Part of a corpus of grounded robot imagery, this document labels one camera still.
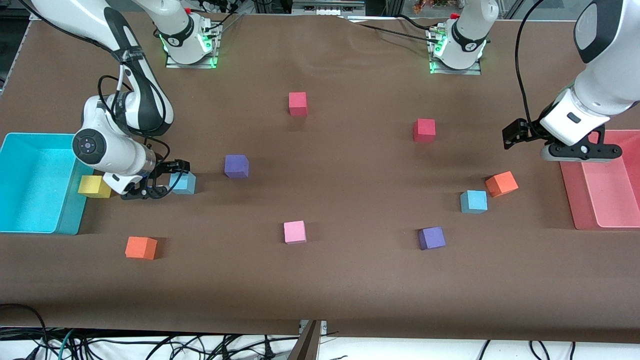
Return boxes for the light blue foam cube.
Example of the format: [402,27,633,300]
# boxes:
[460,190,489,215]
[169,171,197,195]

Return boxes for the orange foam cube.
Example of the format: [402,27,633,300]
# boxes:
[124,236,158,261]
[485,170,519,198]

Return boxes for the purple foam cube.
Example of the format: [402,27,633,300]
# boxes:
[224,154,250,179]
[417,226,447,251]

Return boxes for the yellow foam cube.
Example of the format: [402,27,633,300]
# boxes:
[77,175,113,199]

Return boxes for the red foam cube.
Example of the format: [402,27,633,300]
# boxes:
[288,91,308,117]
[413,118,437,144]

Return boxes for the pink plastic bin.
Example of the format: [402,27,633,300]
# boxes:
[559,129,640,231]

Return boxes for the cyan plastic bin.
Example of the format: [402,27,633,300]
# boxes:
[0,132,100,236]

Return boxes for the pink foam cube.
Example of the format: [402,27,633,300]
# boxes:
[283,220,307,245]

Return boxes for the brown table cover mat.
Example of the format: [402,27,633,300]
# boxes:
[0,9,640,346]

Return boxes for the grey metal bar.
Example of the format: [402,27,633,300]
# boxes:
[287,320,321,360]

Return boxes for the grey electronics box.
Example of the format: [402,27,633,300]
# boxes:
[291,0,367,16]

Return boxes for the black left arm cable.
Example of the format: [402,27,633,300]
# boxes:
[515,0,546,126]

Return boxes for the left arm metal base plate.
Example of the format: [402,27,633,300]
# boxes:
[427,25,483,76]

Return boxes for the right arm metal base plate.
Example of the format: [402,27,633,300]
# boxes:
[165,22,221,70]

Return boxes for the black table cable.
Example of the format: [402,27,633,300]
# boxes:
[395,14,441,32]
[345,20,434,39]
[207,11,246,32]

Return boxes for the black looped floor cable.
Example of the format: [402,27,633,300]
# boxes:
[0,303,49,360]

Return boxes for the teal floor cable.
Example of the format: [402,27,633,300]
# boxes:
[58,329,77,360]

